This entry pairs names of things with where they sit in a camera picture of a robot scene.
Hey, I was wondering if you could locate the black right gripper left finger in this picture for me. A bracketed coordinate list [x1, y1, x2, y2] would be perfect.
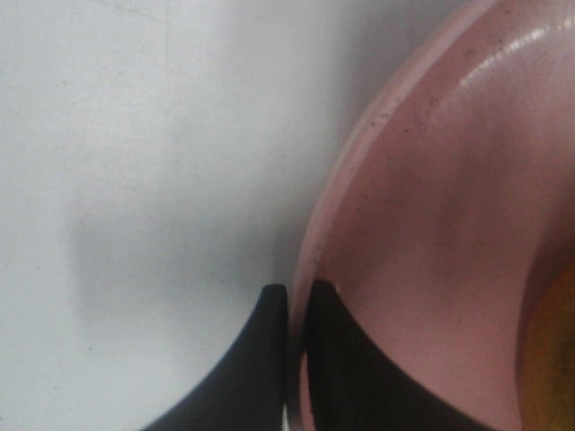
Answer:
[147, 285, 288, 431]

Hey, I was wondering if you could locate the pink round plate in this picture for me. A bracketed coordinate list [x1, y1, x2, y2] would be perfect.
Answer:
[288, 1, 574, 430]

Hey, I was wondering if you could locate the burger with lettuce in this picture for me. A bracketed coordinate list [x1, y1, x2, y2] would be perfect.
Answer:
[523, 259, 575, 431]

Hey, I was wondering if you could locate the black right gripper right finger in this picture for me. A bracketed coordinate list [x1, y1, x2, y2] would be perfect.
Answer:
[305, 280, 517, 430]

